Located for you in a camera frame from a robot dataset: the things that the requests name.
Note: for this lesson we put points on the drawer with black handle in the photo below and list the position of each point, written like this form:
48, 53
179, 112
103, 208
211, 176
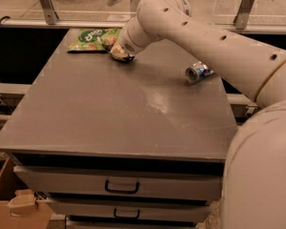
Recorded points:
127, 211
111, 183

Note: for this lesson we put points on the metal bracket post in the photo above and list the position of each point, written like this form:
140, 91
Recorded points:
243, 14
50, 15

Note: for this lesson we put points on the brown cardboard box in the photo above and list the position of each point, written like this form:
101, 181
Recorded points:
20, 207

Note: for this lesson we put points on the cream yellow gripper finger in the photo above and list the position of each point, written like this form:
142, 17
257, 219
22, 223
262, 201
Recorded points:
117, 52

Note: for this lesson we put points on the blue silver drink can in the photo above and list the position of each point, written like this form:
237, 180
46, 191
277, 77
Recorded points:
198, 72

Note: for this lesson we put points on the dark blue rxbar wrapper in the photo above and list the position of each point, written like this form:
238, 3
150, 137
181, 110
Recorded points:
108, 48

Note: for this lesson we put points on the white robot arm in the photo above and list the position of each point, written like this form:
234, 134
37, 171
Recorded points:
254, 180

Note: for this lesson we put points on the left metal bracket post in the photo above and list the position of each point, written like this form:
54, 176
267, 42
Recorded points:
50, 15

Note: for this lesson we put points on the top drawer with black handle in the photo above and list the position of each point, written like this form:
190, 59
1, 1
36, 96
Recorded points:
111, 183

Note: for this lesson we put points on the grey drawer cabinet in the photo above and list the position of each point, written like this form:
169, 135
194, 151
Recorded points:
87, 111

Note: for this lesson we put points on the green rice chip bag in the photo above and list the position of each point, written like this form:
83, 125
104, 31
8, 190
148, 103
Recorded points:
94, 40

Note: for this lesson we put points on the right metal bracket post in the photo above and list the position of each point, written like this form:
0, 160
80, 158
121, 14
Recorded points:
243, 14

